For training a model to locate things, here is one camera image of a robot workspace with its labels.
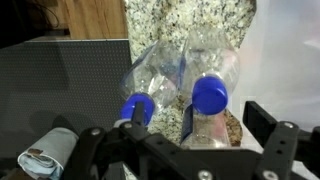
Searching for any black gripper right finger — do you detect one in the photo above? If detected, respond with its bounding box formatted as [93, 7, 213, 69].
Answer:
[243, 101, 320, 180]

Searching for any blue-cap water bottle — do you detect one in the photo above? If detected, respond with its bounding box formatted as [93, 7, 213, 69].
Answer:
[180, 27, 240, 149]

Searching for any grey trash bin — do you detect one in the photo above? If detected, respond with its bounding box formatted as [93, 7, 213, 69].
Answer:
[17, 127, 79, 180]

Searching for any blue-label water bottle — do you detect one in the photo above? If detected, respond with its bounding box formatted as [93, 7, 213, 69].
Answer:
[120, 40, 181, 126]

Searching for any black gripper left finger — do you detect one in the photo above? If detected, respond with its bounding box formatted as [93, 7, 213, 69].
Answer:
[63, 102, 220, 180]

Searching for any clear plastic bag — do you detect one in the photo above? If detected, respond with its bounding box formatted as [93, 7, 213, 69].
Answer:
[228, 0, 320, 131]

